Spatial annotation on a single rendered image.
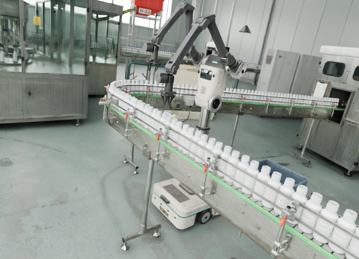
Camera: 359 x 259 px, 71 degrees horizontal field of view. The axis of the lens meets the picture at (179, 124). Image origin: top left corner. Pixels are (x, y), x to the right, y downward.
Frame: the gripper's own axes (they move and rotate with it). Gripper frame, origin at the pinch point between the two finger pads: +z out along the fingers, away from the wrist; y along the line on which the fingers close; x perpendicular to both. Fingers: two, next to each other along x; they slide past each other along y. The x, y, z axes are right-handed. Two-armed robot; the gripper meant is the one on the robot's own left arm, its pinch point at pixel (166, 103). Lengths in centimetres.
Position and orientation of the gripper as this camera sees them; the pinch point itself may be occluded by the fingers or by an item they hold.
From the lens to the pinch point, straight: 176.2
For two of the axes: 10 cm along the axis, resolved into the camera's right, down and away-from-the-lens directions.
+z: -1.5, 9.4, 3.0
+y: 7.8, -0.8, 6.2
